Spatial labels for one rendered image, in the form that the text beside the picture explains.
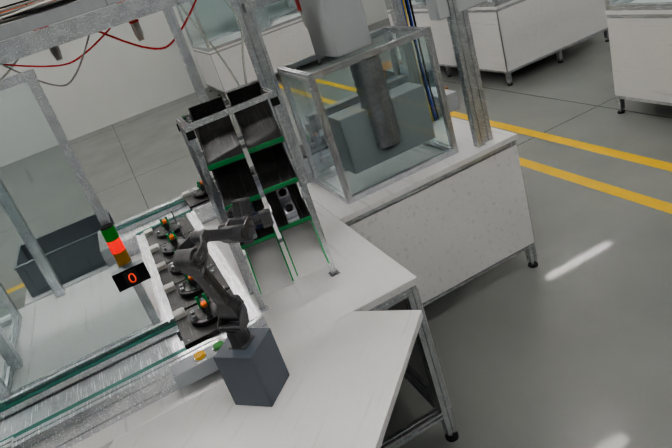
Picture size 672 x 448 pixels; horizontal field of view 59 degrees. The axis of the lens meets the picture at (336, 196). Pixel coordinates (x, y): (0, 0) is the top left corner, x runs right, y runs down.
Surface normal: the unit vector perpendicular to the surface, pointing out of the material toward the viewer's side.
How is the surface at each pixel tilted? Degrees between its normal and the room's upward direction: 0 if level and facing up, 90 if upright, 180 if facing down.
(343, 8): 90
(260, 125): 25
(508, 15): 90
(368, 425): 0
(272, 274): 45
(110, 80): 90
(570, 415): 0
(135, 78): 90
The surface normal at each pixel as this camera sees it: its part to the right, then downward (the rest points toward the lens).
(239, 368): -0.33, 0.48
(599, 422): -0.29, -0.87
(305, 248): -0.03, -0.38
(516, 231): 0.40, 0.26
